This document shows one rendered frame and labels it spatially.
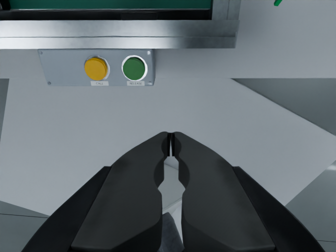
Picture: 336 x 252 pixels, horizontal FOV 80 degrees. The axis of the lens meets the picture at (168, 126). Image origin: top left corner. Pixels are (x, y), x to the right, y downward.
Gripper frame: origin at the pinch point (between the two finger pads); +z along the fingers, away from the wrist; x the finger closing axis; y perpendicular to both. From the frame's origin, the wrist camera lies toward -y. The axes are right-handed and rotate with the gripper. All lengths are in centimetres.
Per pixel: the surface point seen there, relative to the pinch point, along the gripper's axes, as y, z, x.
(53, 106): 13.1, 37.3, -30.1
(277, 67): 3.3, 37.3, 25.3
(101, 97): 10.7, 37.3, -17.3
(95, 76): 2.7, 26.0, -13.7
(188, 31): -4.8, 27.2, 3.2
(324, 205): 149, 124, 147
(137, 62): 0.2, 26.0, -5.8
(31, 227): 181, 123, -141
